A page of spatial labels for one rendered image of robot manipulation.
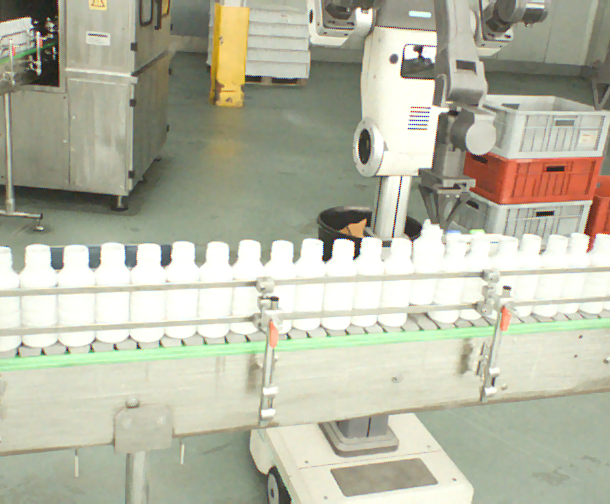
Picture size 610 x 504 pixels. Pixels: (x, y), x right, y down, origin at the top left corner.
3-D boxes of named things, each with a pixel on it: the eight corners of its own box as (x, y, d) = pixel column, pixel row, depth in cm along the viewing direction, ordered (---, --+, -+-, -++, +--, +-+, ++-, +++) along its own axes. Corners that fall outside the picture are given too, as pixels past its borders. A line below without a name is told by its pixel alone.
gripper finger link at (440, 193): (432, 233, 136) (439, 181, 133) (414, 222, 142) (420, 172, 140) (466, 232, 138) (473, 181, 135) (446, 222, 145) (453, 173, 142)
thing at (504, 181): (499, 205, 357) (508, 159, 349) (448, 180, 391) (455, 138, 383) (595, 200, 383) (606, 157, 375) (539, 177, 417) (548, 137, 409)
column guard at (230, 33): (213, 105, 875) (218, 5, 837) (206, 99, 910) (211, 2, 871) (246, 107, 889) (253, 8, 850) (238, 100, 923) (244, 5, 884)
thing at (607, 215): (591, 238, 398) (601, 198, 390) (542, 213, 433) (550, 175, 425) (678, 234, 421) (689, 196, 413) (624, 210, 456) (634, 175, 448)
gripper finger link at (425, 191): (430, 232, 137) (437, 180, 134) (412, 221, 143) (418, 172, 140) (464, 231, 139) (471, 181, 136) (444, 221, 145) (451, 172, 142)
